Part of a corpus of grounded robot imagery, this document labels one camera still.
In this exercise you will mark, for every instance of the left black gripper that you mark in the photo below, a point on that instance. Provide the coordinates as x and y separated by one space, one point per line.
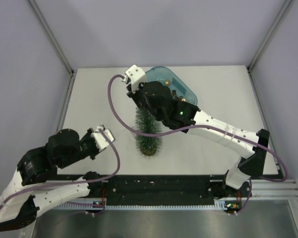
88 135

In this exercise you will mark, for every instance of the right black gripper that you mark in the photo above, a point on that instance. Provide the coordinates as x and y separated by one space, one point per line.
134 96

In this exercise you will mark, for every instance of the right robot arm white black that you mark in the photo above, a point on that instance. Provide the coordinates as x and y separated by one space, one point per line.
157 100

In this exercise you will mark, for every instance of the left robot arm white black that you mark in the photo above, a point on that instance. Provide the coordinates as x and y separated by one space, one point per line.
19 207

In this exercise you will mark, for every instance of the teal plastic bin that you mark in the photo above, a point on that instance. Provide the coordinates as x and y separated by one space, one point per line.
179 90

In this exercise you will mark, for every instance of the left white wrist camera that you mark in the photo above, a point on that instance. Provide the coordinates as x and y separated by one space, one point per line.
102 137

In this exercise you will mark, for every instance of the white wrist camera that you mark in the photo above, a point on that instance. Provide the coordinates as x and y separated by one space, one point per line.
134 76
102 137

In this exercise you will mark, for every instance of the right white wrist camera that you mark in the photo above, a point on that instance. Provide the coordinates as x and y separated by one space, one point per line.
134 76

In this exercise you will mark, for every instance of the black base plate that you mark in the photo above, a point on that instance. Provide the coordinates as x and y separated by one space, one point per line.
166 190

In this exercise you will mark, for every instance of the right aluminium corner post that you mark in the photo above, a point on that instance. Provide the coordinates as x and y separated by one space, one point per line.
287 4

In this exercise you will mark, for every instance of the aluminium corner post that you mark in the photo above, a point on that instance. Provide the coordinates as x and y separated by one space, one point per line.
49 34
287 4

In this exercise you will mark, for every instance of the left aluminium corner post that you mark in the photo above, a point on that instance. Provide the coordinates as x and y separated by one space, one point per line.
49 34

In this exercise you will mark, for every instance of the aluminium front rail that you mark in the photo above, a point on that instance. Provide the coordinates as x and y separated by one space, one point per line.
257 188

